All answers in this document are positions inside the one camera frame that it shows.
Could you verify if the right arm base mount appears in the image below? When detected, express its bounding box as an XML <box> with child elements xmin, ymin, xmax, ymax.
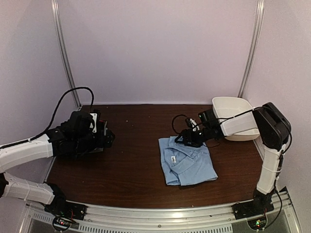
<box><xmin>232</xmin><ymin>194</ymin><xmax>274</xmax><ymax>219</ymax></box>

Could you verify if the white plastic tub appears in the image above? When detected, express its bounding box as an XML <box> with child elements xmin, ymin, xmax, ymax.
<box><xmin>212</xmin><ymin>97</ymin><xmax>259</xmax><ymax>141</ymax></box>

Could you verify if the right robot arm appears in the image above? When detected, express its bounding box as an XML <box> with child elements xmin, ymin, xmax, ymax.
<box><xmin>175</xmin><ymin>102</ymin><xmax>292</xmax><ymax>215</ymax></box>

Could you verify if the front aluminium frame rail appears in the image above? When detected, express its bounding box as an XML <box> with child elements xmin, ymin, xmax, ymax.
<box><xmin>19</xmin><ymin>191</ymin><xmax>302</xmax><ymax>233</ymax></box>

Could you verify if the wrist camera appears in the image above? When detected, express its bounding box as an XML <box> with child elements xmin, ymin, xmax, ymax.
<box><xmin>90</xmin><ymin>109</ymin><xmax>104</xmax><ymax>133</ymax></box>
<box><xmin>185</xmin><ymin>117</ymin><xmax>201</xmax><ymax>132</ymax></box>

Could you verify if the right black camera cable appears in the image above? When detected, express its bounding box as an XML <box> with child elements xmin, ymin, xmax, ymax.
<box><xmin>171</xmin><ymin>114</ymin><xmax>190</xmax><ymax>135</ymax></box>

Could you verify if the light blue long sleeve shirt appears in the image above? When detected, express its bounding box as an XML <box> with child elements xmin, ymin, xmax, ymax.
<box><xmin>158</xmin><ymin>136</ymin><xmax>218</xmax><ymax>186</ymax></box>

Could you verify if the right circuit board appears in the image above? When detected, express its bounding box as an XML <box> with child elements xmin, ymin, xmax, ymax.
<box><xmin>247</xmin><ymin>217</ymin><xmax>267</xmax><ymax>231</ymax></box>

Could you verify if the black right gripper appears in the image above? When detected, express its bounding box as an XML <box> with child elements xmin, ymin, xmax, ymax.
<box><xmin>176</xmin><ymin>126</ymin><xmax>211</xmax><ymax>147</ymax></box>

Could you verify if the black camera cable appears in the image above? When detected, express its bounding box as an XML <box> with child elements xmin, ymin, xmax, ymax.
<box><xmin>29</xmin><ymin>86</ymin><xmax>95</xmax><ymax>141</ymax></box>
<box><xmin>171</xmin><ymin>114</ymin><xmax>190</xmax><ymax>135</ymax></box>

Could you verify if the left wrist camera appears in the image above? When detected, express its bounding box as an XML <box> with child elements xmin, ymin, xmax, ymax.
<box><xmin>90</xmin><ymin>109</ymin><xmax>104</xmax><ymax>133</ymax></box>

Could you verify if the left circuit board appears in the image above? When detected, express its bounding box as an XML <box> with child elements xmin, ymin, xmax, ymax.
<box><xmin>52</xmin><ymin>217</ymin><xmax>71</xmax><ymax>231</ymax></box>

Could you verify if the grey shirt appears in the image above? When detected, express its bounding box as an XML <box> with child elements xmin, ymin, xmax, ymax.
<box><xmin>97</xmin><ymin>120</ymin><xmax>109</xmax><ymax>152</ymax></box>

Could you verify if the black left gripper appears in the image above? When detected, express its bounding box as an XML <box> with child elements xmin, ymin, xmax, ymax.
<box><xmin>73</xmin><ymin>129</ymin><xmax>115</xmax><ymax>150</ymax></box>

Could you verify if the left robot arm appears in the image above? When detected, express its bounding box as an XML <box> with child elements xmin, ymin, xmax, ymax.
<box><xmin>0</xmin><ymin>111</ymin><xmax>115</xmax><ymax>216</ymax></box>

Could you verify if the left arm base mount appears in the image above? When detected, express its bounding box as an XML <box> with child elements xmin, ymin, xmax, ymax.
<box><xmin>44</xmin><ymin>194</ymin><xmax>86</xmax><ymax>220</ymax></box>

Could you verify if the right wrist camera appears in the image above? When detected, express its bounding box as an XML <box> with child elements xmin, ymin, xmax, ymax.
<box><xmin>185</xmin><ymin>117</ymin><xmax>201</xmax><ymax>132</ymax></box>

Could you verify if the left black camera cable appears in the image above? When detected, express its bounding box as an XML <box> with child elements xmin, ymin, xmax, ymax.
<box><xmin>29</xmin><ymin>86</ymin><xmax>95</xmax><ymax>141</ymax></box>

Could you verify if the circuit board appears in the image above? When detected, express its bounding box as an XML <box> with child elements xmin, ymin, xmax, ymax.
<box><xmin>247</xmin><ymin>217</ymin><xmax>267</xmax><ymax>231</ymax></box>
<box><xmin>52</xmin><ymin>217</ymin><xmax>71</xmax><ymax>231</ymax></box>

